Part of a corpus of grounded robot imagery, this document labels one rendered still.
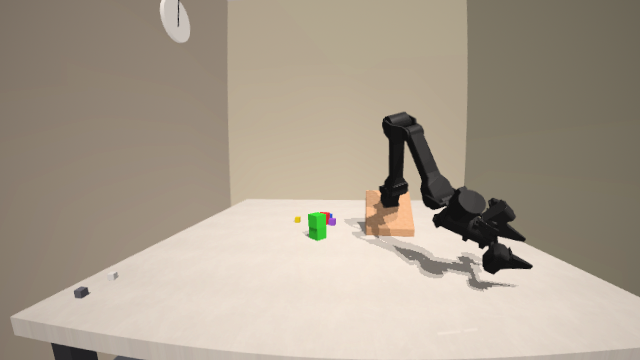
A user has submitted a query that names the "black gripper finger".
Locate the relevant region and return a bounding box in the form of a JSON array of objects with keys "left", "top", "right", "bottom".
[
  {"left": 500, "top": 247, "right": 533, "bottom": 270},
  {"left": 497, "top": 223, "right": 526, "bottom": 242}
]

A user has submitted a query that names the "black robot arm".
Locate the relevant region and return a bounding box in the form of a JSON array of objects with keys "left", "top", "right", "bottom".
[{"left": 379, "top": 112, "right": 516, "bottom": 235}]

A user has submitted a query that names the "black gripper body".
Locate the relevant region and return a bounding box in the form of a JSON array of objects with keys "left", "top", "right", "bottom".
[{"left": 461, "top": 215, "right": 510, "bottom": 275}]

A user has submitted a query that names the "green block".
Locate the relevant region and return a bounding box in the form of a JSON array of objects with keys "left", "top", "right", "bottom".
[
  {"left": 308, "top": 212, "right": 326, "bottom": 229},
  {"left": 309, "top": 226, "right": 327, "bottom": 241}
]

